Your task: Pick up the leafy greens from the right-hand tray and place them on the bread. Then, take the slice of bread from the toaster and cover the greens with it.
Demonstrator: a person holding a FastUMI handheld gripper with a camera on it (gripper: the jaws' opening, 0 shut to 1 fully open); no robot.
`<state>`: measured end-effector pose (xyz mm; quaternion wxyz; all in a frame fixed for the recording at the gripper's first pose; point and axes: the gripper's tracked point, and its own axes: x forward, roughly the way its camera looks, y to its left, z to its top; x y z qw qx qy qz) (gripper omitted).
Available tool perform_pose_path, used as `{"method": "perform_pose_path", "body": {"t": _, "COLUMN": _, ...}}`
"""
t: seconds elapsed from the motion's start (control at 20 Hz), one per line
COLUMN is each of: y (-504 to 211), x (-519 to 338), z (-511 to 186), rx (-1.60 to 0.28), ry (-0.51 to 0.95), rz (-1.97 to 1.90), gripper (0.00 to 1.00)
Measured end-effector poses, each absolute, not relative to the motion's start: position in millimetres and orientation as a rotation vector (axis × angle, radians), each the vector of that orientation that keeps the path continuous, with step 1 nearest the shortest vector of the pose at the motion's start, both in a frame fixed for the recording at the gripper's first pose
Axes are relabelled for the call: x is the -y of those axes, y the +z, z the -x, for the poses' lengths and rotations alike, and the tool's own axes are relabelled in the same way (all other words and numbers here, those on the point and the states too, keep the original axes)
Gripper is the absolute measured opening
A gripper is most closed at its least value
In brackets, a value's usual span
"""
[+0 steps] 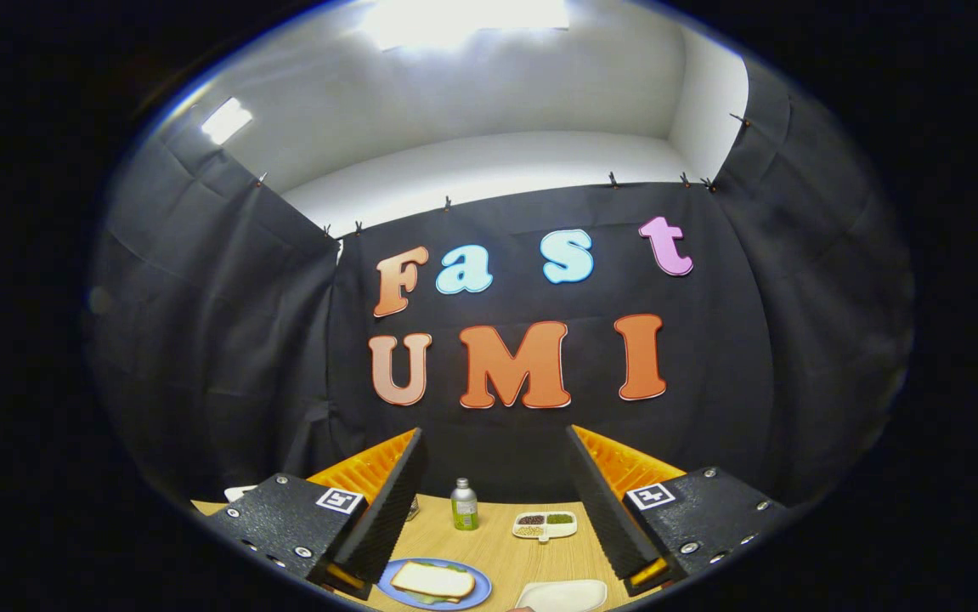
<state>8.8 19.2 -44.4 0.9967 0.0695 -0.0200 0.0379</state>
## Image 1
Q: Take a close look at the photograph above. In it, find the blue round plate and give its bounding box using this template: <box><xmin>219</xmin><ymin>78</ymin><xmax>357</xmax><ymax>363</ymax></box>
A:
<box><xmin>376</xmin><ymin>558</ymin><xmax>493</xmax><ymax>611</ymax></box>

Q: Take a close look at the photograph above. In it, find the black backdrop cloth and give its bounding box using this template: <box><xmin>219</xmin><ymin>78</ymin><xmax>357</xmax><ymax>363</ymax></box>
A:
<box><xmin>89</xmin><ymin>59</ymin><xmax>914</xmax><ymax>511</ymax></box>

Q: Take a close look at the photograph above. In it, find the green lettuce leaf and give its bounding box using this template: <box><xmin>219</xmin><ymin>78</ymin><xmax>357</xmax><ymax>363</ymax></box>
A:
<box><xmin>408</xmin><ymin>561</ymin><xmax>474</xmax><ymax>607</ymax></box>

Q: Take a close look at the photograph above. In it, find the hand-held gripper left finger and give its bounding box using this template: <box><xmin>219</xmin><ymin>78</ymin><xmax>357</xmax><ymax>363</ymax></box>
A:
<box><xmin>204</xmin><ymin>427</ymin><xmax>427</xmax><ymax>600</ymax></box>

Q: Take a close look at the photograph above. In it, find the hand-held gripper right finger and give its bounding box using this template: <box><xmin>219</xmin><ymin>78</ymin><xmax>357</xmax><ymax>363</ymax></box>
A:
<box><xmin>565</xmin><ymin>423</ymin><xmax>795</xmax><ymax>596</ymax></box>

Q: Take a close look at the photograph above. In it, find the small ceiling light panel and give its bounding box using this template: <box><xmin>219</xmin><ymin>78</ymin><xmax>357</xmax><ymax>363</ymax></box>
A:
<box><xmin>201</xmin><ymin>97</ymin><xmax>254</xmax><ymax>145</ymax></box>

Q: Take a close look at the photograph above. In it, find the toasted bread slice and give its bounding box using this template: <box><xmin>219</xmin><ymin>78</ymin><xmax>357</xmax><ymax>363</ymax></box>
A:
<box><xmin>391</xmin><ymin>562</ymin><xmax>476</xmax><ymax>600</ymax></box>

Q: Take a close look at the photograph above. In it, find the white divided dish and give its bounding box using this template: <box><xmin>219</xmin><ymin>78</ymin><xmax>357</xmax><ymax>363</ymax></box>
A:
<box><xmin>512</xmin><ymin>511</ymin><xmax>579</xmax><ymax>543</ymax></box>

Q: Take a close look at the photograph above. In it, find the white square plate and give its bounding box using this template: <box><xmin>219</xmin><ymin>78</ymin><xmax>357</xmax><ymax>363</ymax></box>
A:
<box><xmin>514</xmin><ymin>580</ymin><xmax>608</xmax><ymax>612</ymax></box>

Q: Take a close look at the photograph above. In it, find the green and silver bottle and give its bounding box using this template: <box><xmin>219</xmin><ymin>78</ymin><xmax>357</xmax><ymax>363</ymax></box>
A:
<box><xmin>451</xmin><ymin>478</ymin><xmax>479</xmax><ymax>531</ymax></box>

